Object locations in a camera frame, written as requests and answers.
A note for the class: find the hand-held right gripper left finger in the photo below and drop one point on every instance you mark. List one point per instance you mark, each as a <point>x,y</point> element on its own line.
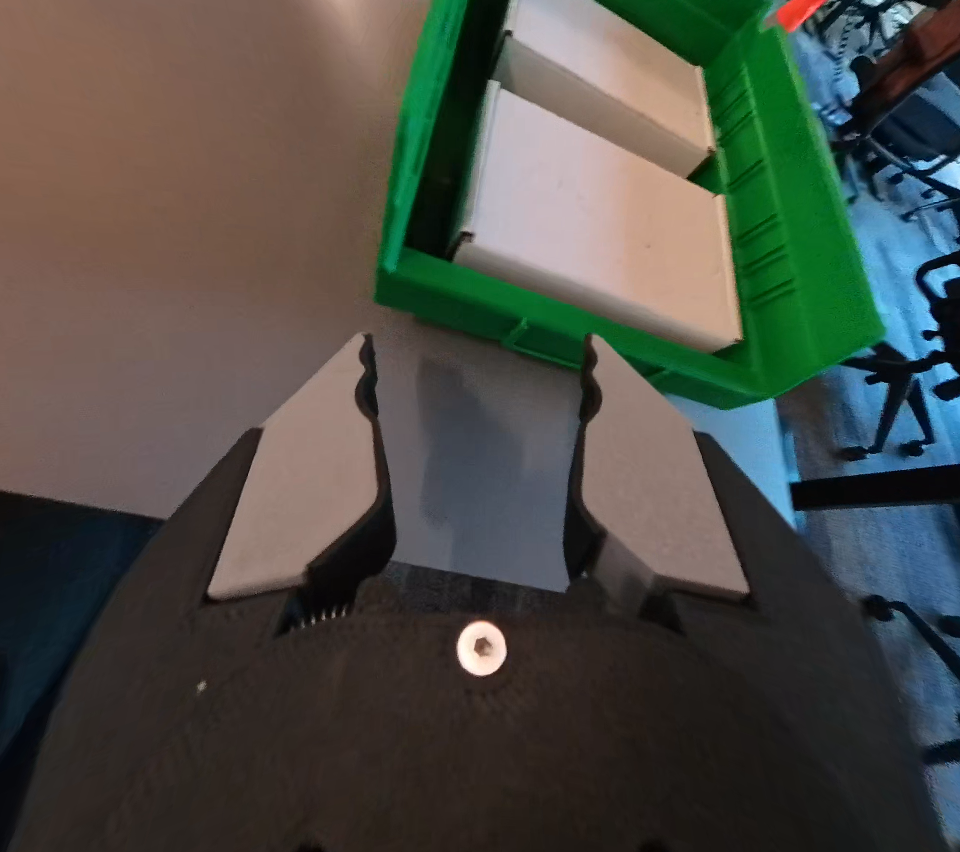
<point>307,492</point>

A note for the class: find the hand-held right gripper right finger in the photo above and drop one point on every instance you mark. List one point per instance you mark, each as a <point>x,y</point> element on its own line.
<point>652,492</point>

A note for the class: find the white cardboard box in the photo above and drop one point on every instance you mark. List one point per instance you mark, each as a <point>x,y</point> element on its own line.
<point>600,230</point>
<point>600,57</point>

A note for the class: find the green plastic bin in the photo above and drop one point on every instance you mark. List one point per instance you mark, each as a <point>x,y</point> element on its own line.
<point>795,230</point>

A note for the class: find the black office chair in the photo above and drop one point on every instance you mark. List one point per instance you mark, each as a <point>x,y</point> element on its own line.
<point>900,117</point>
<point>937,282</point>

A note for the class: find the orange object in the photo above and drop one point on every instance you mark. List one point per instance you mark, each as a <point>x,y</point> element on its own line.
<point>806,5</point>

